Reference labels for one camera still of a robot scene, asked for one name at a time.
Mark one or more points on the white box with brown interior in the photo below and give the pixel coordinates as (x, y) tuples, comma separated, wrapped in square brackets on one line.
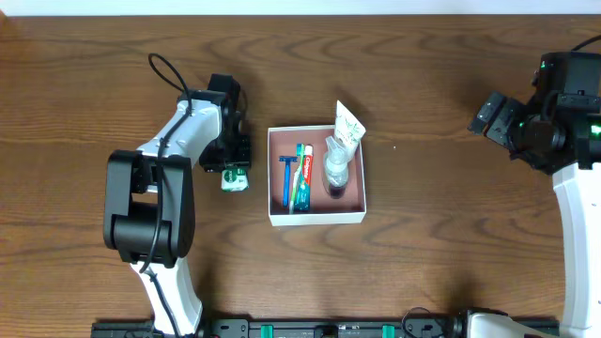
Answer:
[(324, 209)]

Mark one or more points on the clear spray bottle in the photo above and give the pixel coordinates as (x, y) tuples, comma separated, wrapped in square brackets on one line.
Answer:
[(335, 167)]

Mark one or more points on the green Dettol soap bar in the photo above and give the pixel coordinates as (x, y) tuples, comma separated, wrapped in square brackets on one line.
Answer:
[(235, 180)]

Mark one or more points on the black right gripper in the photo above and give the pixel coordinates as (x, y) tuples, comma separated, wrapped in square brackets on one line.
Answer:
[(494, 120)]

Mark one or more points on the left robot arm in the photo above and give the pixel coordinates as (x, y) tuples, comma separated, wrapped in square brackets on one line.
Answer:
[(149, 212)]

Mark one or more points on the white cream tube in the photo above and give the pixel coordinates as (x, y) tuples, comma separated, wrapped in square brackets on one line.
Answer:
[(348, 130)]

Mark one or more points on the blue disposable razor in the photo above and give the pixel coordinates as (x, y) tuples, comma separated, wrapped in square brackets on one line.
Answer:
[(287, 160)]

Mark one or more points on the Colgate toothpaste tube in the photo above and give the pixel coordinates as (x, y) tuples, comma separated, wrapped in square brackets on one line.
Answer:
[(303, 187)]

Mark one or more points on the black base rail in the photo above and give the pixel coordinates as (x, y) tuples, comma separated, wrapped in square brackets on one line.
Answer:
[(242, 328)]

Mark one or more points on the green white toothbrush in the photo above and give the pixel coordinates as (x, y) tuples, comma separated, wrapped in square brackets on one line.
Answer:
[(296, 177)]

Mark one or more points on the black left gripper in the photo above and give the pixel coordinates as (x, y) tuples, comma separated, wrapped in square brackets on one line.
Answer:
[(230, 158)]

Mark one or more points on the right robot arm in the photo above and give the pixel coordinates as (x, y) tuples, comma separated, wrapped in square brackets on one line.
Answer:
[(557, 132)]

